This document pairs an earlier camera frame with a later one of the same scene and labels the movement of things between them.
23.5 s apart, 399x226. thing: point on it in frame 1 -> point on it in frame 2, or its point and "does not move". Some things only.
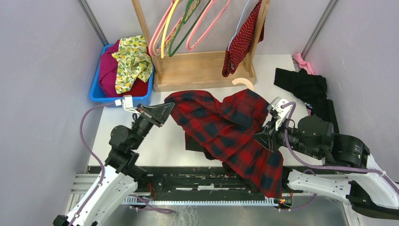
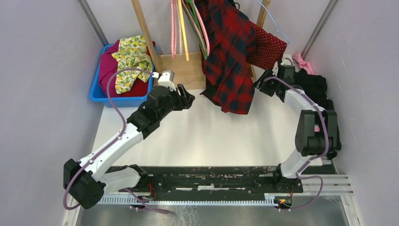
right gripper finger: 267,141 -> 267,87
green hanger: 192,6 -> 188,7
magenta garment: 107,67 does not move
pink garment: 303,64 does not move
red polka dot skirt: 240,47 -> 265,51
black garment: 311,89 does not move
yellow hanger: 168,22 -> 184,30
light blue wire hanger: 237,27 -> 273,19
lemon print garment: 133,61 does not move
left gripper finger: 157,115 -> 187,98
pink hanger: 158,26 -> 174,26
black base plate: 208,184 does not move
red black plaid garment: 226,130 -> 227,39
